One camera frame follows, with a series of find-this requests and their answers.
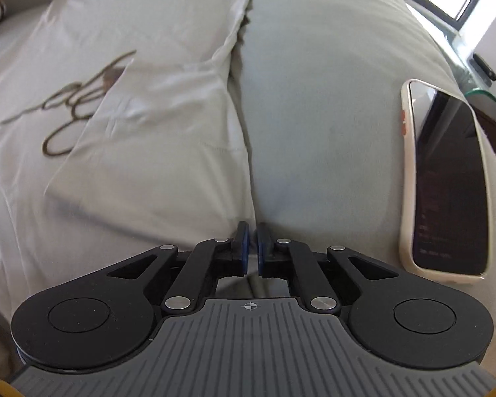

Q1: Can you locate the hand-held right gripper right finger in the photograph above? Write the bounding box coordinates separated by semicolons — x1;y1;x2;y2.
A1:
256;222;401;314

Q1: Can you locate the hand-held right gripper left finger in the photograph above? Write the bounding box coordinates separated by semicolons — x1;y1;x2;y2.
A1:
105;220;251;313

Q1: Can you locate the light grey t-shirt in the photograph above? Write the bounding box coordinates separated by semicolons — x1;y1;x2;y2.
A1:
0;0;260;319

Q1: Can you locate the grey sofa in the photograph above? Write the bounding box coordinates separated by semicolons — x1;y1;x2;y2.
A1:
0;0;496;340

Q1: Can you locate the smartphone with cream case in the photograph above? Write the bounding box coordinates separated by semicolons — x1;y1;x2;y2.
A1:
398;78;496;285

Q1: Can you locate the glass side table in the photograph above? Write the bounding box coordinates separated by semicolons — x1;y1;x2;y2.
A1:
450;29;496;116

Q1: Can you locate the dark remote control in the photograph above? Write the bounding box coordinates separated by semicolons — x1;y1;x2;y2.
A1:
471;53;496;82

